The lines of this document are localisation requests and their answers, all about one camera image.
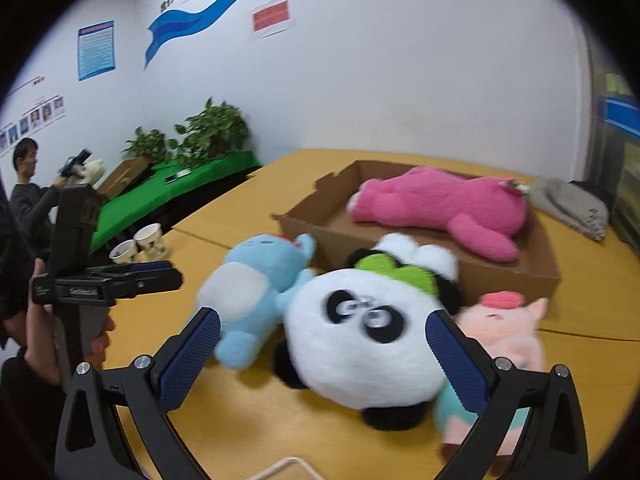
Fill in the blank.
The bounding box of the pink pig plush toy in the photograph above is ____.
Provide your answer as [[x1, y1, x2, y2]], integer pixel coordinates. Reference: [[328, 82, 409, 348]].
[[433, 290, 548, 460]]

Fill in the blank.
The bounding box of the light blue plush toy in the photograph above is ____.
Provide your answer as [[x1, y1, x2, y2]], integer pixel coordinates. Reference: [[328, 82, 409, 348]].
[[195, 233, 316, 370]]

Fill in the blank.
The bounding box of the panda plush toy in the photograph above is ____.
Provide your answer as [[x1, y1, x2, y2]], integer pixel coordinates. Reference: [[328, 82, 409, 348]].
[[272, 233, 462, 431]]

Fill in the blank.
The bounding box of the operator left hand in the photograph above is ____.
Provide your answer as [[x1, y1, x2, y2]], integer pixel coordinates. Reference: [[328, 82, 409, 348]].
[[22, 257, 117, 387]]

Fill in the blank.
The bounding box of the paper cup near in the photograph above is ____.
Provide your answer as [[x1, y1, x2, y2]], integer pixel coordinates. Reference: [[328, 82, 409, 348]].
[[110, 240, 139, 264]]

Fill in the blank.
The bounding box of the paper cup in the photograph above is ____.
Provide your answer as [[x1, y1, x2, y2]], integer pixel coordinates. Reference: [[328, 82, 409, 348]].
[[110, 240, 139, 264], [134, 223, 166, 261]]

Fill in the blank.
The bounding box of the seated person in background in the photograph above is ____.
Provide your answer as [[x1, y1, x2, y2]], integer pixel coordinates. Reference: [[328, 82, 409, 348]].
[[10, 138, 67, 262]]

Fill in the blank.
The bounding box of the paper cup far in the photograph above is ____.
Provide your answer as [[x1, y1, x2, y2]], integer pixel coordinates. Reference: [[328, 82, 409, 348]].
[[134, 223, 166, 261]]

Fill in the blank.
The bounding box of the small cardboard box background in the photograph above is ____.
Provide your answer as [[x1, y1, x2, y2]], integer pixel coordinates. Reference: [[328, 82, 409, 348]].
[[98, 157, 151, 202]]

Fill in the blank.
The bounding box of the green tablecloth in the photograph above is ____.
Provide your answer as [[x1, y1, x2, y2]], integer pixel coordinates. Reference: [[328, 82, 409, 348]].
[[90, 151, 260, 252]]

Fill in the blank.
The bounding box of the potted plant left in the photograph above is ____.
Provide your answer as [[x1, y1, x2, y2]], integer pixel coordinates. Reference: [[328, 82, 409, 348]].
[[122, 127, 171, 165]]

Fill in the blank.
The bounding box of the potted plant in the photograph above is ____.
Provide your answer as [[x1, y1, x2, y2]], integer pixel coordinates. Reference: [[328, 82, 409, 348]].
[[122, 127, 171, 165], [167, 98, 250, 167]]

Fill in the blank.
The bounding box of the potted plant right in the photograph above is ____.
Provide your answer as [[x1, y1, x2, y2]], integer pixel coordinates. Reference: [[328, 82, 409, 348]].
[[167, 98, 250, 167]]

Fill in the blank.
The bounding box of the grey cloth bag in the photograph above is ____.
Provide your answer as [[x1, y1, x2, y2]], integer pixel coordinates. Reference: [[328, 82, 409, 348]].
[[529, 177, 608, 242]]

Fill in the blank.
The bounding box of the large pink plush toy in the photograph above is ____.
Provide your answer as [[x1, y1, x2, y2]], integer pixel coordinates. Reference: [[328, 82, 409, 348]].
[[346, 167, 528, 263]]

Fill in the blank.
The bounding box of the brown cardboard box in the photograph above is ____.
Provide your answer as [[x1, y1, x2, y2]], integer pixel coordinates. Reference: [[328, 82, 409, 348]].
[[272, 159, 561, 304]]

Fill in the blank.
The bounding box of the glass door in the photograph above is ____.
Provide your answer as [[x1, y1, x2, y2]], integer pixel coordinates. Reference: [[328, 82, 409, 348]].
[[586, 29, 639, 252]]

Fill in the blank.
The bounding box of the blue wall poster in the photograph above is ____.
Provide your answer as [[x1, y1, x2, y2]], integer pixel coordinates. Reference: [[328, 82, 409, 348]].
[[77, 21, 115, 81]]

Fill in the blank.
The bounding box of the red wall notice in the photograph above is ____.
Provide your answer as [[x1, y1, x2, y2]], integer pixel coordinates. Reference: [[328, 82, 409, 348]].
[[250, 0, 295, 41]]

